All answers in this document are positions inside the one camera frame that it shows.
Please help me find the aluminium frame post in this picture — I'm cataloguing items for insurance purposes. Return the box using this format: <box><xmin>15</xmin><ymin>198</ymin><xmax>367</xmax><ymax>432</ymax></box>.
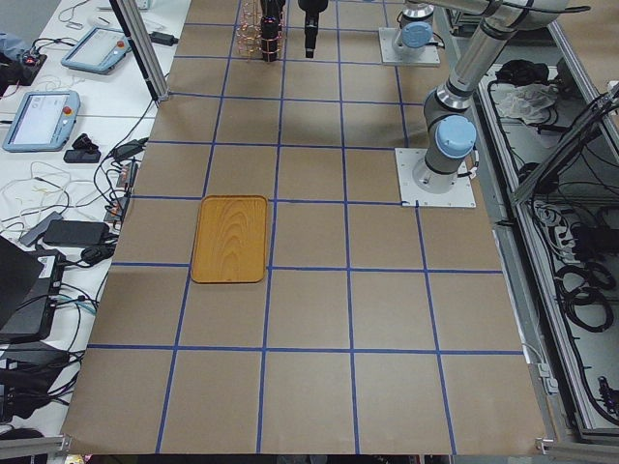
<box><xmin>109</xmin><ymin>0</ymin><xmax>169</xmax><ymax>103</ymax></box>

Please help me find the dark wine bottle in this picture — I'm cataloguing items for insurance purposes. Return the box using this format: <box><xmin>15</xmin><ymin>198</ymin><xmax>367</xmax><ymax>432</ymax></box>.
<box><xmin>260</xmin><ymin>0</ymin><xmax>286</xmax><ymax>63</ymax></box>
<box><xmin>297</xmin><ymin>0</ymin><xmax>329</xmax><ymax>59</ymax></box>

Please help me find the black laptop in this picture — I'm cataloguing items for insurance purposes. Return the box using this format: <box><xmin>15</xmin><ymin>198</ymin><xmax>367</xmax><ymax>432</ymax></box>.
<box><xmin>1</xmin><ymin>238</ymin><xmax>65</xmax><ymax>344</ymax></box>

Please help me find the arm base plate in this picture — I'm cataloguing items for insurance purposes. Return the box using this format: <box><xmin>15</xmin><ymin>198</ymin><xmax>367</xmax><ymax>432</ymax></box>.
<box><xmin>378</xmin><ymin>22</ymin><xmax>440</xmax><ymax>67</ymax></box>
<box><xmin>395</xmin><ymin>148</ymin><xmax>476</xmax><ymax>209</ymax></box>

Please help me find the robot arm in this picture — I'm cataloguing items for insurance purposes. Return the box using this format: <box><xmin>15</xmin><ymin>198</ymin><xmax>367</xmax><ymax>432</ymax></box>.
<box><xmin>413</xmin><ymin>1</ymin><xmax>578</xmax><ymax>194</ymax></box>
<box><xmin>395</xmin><ymin>1</ymin><xmax>434</xmax><ymax>50</ymax></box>

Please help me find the blue teach pendant far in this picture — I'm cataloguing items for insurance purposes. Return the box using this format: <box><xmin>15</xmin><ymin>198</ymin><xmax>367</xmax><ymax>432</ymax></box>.
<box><xmin>61</xmin><ymin>27</ymin><xmax>132</xmax><ymax>74</ymax></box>

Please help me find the black power adapter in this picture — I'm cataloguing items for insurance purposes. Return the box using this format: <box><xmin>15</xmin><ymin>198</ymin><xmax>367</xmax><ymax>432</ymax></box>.
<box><xmin>149</xmin><ymin>31</ymin><xmax>179</xmax><ymax>46</ymax></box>

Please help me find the blue teach pendant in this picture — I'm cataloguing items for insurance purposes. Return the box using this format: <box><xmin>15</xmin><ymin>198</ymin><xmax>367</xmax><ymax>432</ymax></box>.
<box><xmin>61</xmin><ymin>27</ymin><xmax>132</xmax><ymax>74</ymax></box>
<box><xmin>2</xmin><ymin>90</ymin><xmax>81</xmax><ymax>153</ymax></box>

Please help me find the blue teach pendant near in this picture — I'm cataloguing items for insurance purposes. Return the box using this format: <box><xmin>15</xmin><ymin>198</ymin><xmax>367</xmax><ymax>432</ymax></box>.
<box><xmin>2</xmin><ymin>90</ymin><xmax>81</xmax><ymax>153</ymax></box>

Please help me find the copper wire wine basket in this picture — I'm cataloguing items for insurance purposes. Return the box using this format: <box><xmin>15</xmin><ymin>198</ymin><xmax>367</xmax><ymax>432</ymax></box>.
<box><xmin>236</xmin><ymin>0</ymin><xmax>284</xmax><ymax>62</ymax></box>

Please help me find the wooden tray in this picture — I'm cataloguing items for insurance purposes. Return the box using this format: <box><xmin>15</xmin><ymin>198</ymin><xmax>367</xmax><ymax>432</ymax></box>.
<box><xmin>191</xmin><ymin>195</ymin><xmax>268</xmax><ymax>284</ymax></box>

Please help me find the black power brick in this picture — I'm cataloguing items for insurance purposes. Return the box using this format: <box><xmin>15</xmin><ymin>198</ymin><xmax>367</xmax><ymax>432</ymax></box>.
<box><xmin>43</xmin><ymin>219</ymin><xmax>109</xmax><ymax>247</ymax></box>

